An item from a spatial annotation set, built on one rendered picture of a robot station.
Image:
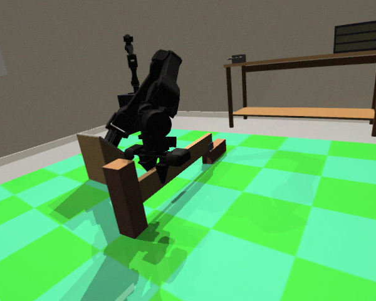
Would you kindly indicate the long wooden rail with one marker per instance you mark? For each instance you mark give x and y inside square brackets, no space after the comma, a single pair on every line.
[150,183]

